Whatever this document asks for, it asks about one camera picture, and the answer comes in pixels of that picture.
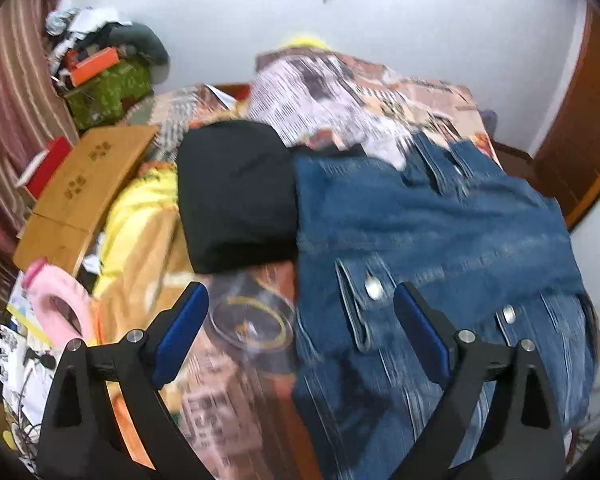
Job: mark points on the orange box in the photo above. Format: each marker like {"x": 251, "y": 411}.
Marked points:
{"x": 95, "y": 65}

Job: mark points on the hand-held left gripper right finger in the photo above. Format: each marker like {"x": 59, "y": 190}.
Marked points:
{"x": 422, "y": 330}

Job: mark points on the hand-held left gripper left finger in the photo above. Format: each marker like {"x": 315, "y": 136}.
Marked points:
{"x": 180, "y": 335}

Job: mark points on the striped red curtain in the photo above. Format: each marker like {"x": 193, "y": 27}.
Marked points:
{"x": 10, "y": 110}

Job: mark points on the yellow round object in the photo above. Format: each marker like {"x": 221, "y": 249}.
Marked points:
{"x": 305, "y": 42}

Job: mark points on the yellow cloth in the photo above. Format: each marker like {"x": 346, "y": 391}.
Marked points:
{"x": 135, "y": 220}

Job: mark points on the pile of white cloths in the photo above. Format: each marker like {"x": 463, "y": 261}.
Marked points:
{"x": 80, "y": 25}

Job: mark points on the brown wooden door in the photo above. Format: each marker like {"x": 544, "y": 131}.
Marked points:
{"x": 585, "y": 125}

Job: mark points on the striped grey cloth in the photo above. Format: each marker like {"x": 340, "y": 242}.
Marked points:
{"x": 175, "y": 115}

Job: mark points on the blue denim jacket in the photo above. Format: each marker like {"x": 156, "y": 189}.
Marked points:
{"x": 430, "y": 230}

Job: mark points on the clear plastic bowl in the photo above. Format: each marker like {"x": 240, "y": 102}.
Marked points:
{"x": 250, "y": 320}

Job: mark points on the dark backpack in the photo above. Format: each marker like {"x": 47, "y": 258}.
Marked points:
{"x": 489, "y": 122}

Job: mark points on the wooden lap table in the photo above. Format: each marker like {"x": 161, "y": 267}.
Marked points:
{"x": 90, "y": 180}

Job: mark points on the red box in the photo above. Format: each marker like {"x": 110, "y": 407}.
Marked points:
{"x": 47, "y": 167}

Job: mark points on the black garment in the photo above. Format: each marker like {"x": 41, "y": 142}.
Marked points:
{"x": 235, "y": 195}

